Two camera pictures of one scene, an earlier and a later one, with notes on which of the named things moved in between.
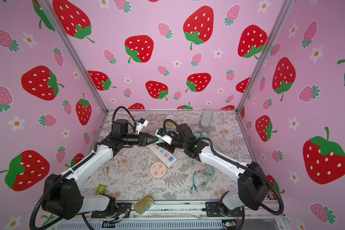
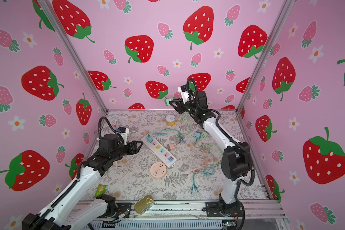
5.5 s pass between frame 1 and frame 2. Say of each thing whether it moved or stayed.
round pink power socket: stayed
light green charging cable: moved
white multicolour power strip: stayed
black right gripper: moved
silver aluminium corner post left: stayed
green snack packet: stayed
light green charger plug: moved
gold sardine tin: stayed
